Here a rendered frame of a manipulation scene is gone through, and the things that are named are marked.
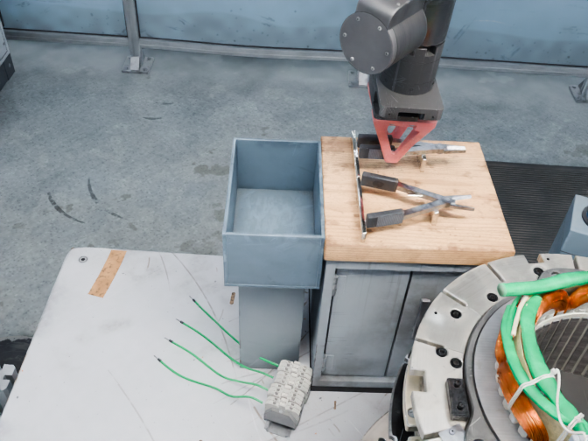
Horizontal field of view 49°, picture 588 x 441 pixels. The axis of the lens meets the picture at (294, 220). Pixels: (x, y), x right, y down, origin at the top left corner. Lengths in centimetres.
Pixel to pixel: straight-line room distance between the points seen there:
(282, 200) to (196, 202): 148
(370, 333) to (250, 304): 15
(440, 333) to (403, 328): 23
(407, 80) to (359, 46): 9
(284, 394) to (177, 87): 218
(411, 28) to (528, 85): 260
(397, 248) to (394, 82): 17
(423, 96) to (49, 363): 61
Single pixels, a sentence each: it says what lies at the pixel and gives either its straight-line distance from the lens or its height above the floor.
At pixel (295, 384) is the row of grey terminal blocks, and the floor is 82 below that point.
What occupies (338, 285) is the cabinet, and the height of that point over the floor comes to 99.
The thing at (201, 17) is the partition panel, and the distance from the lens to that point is 288.
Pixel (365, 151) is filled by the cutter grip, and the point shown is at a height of 110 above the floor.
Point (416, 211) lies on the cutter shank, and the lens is 69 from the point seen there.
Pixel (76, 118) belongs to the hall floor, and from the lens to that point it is 277.
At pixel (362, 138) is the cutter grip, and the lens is 76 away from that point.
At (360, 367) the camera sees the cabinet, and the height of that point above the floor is 83.
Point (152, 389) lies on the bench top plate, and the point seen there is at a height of 78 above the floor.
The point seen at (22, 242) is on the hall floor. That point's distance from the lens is 228.
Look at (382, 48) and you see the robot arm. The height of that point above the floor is 127.
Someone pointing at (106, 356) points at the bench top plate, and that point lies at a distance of 95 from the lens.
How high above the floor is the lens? 155
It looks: 44 degrees down
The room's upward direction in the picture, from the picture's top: 4 degrees clockwise
